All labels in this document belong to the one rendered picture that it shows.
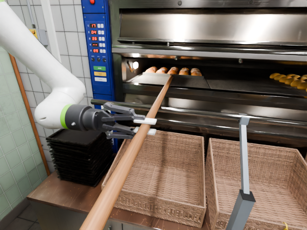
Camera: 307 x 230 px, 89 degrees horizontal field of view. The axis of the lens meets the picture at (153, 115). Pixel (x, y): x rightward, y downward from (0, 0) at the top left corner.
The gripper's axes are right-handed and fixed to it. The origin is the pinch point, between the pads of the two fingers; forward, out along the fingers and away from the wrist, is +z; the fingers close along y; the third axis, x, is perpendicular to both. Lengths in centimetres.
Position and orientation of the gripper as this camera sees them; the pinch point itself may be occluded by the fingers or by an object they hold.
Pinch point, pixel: (145, 125)
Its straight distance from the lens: 51.2
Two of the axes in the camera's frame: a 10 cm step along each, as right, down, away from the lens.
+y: -0.3, 9.2, 4.0
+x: -2.0, 3.9, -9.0
